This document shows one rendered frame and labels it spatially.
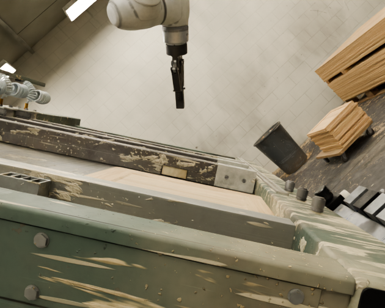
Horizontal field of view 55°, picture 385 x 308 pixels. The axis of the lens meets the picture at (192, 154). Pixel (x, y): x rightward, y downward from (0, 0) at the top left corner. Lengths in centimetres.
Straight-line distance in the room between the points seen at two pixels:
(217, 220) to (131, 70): 589
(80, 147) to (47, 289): 88
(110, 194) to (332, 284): 37
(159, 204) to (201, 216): 7
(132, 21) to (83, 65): 543
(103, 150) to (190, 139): 497
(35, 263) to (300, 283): 25
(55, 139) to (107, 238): 93
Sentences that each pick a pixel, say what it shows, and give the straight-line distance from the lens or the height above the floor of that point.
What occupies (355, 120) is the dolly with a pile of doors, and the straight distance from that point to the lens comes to 411.
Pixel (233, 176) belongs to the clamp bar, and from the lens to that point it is 117.
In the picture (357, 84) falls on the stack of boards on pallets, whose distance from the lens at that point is 560.
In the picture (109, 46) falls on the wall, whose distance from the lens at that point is 660.
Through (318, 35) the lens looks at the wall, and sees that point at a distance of 709.
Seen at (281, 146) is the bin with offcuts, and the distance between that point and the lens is 523.
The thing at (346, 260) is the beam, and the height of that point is 90.
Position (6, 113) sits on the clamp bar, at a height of 175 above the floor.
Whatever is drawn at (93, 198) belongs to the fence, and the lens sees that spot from 63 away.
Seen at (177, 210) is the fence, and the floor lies 105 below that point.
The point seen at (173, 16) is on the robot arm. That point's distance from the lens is 125.
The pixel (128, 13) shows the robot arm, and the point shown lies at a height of 152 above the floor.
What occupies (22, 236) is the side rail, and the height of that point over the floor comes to 115.
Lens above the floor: 109
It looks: 1 degrees up
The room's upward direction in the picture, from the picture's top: 44 degrees counter-clockwise
